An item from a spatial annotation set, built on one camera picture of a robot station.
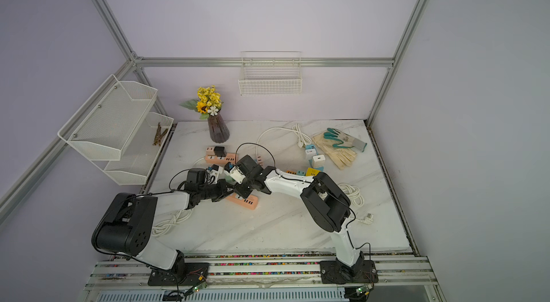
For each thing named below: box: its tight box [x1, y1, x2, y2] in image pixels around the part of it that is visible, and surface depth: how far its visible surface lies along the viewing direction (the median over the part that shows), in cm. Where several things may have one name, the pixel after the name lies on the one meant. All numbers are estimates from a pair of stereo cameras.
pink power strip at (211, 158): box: [204, 146, 238, 164], surface depth 104 cm
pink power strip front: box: [225, 192, 259, 211], surface depth 90 cm
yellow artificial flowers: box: [179, 85, 224, 120], surface depth 95 cm
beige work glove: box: [311, 132, 358, 171], surface depth 110 cm
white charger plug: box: [312, 154, 326, 169], surface depth 98 cm
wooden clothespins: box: [152, 122, 169, 147], surface depth 98 cm
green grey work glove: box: [323, 127, 368, 153], surface depth 113 cm
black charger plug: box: [213, 145, 228, 160], surface depth 103 cm
